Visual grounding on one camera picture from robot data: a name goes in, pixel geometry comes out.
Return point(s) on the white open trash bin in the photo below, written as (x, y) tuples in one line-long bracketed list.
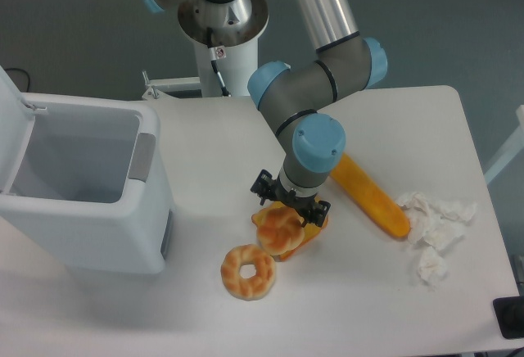
[(83, 178)]

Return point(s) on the long orange baguette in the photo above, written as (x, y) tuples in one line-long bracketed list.
[(370, 198)]

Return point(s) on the orange toast slice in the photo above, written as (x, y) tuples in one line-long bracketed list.
[(311, 232)]

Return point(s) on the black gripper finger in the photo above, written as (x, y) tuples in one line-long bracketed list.
[(265, 186), (315, 212)]

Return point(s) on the white frame at right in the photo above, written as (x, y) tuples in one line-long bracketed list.
[(511, 147)]

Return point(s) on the round knotted bread roll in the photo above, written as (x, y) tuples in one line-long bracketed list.
[(279, 229)]

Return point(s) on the ring shaped bread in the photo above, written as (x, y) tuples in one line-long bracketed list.
[(248, 273)]

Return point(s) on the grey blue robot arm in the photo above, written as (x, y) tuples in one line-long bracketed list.
[(225, 37)]

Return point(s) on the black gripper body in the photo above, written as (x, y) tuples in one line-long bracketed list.
[(293, 196)]

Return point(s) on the black device at edge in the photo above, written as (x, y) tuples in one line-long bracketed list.
[(509, 314)]

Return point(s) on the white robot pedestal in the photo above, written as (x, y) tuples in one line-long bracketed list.
[(223, 71)]

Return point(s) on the crumpled white tissue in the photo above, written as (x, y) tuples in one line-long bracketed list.
[(435, 227)]

